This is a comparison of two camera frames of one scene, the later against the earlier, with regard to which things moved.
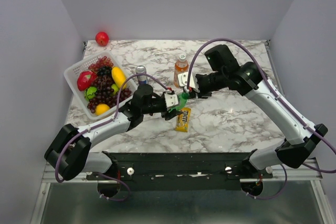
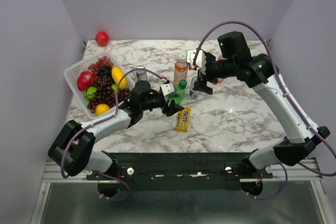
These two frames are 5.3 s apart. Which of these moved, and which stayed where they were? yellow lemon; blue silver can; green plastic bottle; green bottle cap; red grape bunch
Moved: green bottle cap; green plastic bottle
Stayed: yellow lemon; red grape bunch; blue silver can
